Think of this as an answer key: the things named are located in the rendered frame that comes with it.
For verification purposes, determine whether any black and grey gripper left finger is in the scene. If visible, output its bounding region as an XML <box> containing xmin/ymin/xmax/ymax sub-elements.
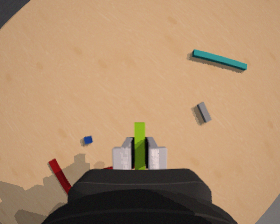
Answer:
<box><xmin>112</xmin><ymin>137</ymin><xmax>135</xmax><ymax>170</ymax></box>

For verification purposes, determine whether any lime green rod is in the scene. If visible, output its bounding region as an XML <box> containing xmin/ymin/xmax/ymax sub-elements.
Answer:
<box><xmin>134</xmin><ymin>122</ymin><xmax>145</xmax><ymax>170</ymax></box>

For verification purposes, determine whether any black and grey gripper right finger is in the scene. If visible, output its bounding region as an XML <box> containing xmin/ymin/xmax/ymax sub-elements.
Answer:
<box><xmin>145</xmin><ymin>137</ymin><xmax>167</xmax><ymax>170</ymax></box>

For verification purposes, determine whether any short grey rod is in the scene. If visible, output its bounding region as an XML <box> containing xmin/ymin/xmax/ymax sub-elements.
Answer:
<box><xmin>197</xmin><ymin>102</ymin><xmax>212</xmax><ymax>123</ymax></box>

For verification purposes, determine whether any turquoise rod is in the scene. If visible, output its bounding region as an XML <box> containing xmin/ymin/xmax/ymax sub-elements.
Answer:
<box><xmin>192</xmin><ymin>49</ymin><xmax>247</xmax><ymax>71</ymax></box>

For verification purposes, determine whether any small blue cube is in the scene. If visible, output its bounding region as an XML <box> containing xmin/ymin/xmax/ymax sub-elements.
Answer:
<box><xmin>84</xmin><ymin>136</ymin><xmax>93</xmax><ymax>144</ymax></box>

